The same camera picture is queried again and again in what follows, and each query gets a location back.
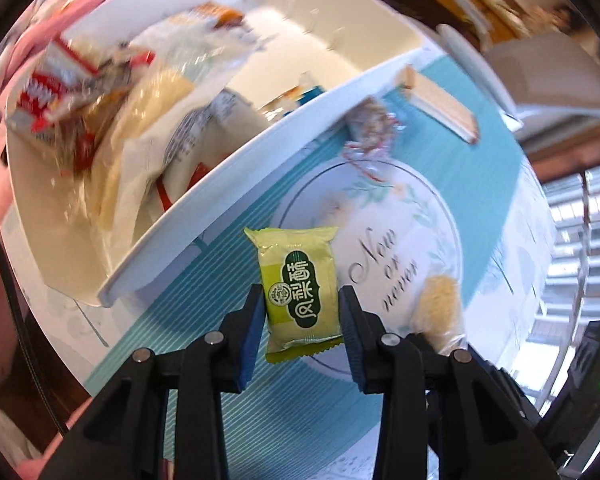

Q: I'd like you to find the large yellow snack packet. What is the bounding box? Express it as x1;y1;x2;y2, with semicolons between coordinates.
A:
87;10;266;241

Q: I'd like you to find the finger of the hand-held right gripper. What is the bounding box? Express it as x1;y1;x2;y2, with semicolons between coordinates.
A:
484;365;542;429

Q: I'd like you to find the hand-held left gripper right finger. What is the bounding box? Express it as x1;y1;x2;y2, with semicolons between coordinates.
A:
337;285;561;480

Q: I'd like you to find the red white snack packet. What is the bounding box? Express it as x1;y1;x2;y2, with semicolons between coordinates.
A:
6;35;157;163

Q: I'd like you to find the beige wafer packet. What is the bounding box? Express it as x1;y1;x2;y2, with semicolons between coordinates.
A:
396;64;481;145

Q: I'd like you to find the gold candy wrapper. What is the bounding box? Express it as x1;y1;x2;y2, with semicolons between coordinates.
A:
261;89;302;118

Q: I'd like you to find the green pastry packet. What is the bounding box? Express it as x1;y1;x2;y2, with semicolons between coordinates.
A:
243;226;345;365

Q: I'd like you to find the white plastic storage bin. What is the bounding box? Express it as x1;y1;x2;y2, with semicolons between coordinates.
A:
5;0;433;309

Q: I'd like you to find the clear twist-wrapped nut candy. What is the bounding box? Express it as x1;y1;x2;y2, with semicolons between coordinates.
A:
341;99;405;182

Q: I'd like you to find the grey office chair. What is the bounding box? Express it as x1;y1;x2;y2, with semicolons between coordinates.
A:
437;22;600;133

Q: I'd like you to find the clear packet of round biscuits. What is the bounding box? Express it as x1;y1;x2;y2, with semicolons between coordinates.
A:
419;274;470;358

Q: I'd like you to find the white red-marked snack packet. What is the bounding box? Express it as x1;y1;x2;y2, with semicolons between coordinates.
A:
157;157;218;213

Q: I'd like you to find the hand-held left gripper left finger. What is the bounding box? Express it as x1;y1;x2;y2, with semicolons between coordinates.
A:
39;284;267;480

